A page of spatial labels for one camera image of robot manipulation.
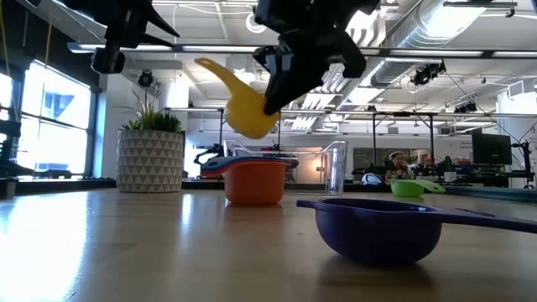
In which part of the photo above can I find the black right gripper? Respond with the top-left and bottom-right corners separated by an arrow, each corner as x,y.
251,0 -> 382,117

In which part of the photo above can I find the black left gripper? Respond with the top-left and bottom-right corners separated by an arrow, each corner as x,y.
62,0 -> 181,49

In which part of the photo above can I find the yellow measuring cup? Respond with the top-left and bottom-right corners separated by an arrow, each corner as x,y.
194,57 -> 281,141

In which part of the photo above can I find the blue measuring cup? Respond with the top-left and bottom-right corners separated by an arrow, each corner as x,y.
200,155 -> 300,174

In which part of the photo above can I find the orange-red measuring cup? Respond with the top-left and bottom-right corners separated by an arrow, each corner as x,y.
203,161 -> 288,206

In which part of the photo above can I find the green measuring cup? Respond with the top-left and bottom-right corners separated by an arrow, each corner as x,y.
389,179 -> 447,199

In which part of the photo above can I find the purple measuring cup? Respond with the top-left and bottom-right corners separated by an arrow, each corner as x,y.
295,197 -> 537,267

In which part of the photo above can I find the clear plastic basket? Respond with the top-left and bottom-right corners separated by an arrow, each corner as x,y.
223,139 -> 349,197

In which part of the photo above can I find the green succulent plant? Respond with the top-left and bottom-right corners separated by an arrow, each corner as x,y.
121,81 -> 184,134

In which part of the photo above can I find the white triangle-patterned plant pot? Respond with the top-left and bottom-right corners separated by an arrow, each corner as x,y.
116,128 -> 186,195

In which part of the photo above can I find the white and black ball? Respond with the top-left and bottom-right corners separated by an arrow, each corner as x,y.
360,172 -> 384,186

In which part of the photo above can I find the person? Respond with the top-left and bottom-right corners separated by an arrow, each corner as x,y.
384,150 -> 411,182

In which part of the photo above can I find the long ceiling light bar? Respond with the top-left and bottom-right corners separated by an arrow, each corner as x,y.
66,41 -> 537,59

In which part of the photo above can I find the black monitor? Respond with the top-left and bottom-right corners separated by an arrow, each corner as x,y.
472,133 -> 514,166

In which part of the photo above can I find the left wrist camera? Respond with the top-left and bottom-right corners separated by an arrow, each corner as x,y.
90,46 -> 127,76

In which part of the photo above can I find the black background rig frame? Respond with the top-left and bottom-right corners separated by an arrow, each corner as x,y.
217,107 -> 437,177

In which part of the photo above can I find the silver ventilation duct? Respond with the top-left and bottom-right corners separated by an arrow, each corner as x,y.
368,0 -> 487,88

